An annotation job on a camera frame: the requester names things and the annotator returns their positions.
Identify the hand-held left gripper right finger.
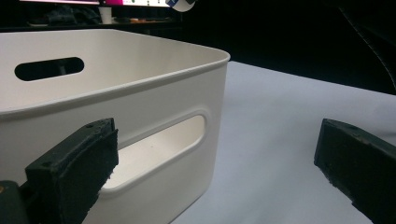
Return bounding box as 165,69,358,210
313,118,396,224

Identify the computer monitor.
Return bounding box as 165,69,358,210
18,0,176,7

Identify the white plastic storage bin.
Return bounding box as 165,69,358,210
0,28,232,224

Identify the white round object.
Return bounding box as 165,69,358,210
165,0,197,13

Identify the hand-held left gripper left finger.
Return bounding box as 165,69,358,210
24,117,120,224

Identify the white paper cup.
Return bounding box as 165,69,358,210
98,6,113,25

